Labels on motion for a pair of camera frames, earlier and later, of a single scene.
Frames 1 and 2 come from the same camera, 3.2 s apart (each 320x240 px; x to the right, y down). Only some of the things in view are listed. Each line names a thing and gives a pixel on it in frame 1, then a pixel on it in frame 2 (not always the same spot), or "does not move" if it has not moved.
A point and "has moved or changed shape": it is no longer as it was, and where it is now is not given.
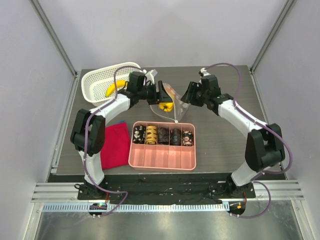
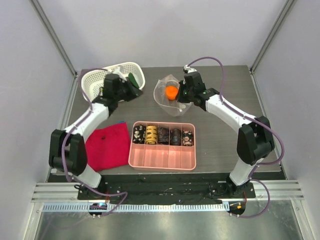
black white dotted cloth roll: x=139 y=134 does not move
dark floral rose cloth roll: x=187 y=138 does not move
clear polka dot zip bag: x=180 y=107 has moved or changed shape
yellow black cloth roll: x=151 y=135 does not move
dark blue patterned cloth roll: x=175 y=137 does not move
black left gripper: x=163 y=96 -> x=132 y=93
